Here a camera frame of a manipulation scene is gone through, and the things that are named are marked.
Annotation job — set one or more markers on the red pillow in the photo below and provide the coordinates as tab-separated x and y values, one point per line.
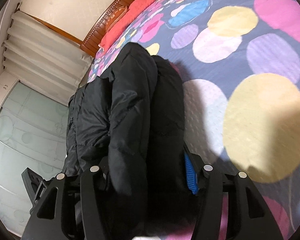
134	10

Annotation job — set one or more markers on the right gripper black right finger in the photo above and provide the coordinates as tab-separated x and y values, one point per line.
249	217

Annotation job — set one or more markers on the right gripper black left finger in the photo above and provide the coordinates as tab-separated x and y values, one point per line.
70	207

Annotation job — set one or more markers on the black padded jacket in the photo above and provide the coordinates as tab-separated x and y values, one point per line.
133	115

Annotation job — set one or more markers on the frosted glass wardrobe door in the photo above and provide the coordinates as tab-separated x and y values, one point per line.
32	135

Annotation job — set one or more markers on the beige curtain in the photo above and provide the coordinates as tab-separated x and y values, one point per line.
44	60

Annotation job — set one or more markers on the orange patterned cushion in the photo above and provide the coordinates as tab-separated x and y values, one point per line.
115	17

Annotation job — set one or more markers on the colourful dotted bed blanket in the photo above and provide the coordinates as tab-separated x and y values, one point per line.
240	65

